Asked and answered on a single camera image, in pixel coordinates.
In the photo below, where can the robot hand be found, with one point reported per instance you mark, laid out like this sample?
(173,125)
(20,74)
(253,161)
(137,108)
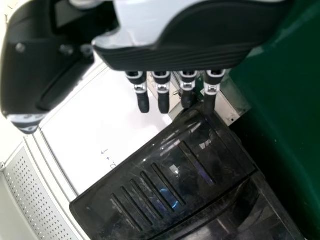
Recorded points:
(190,32)

